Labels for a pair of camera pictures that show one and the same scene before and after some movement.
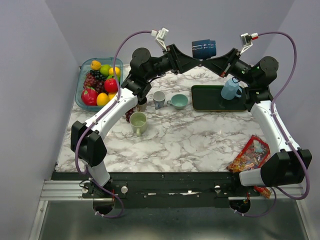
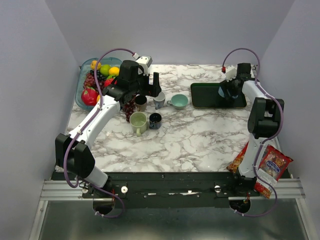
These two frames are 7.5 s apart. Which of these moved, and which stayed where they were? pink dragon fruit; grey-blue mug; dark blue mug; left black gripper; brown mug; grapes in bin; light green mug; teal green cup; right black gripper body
Moved: left black gripper; right black gripper body; dark blue mug
Stayed: grapes in bin; grey-blue mug; brown mug; light green mug; pink dragon fruit; teal green cup
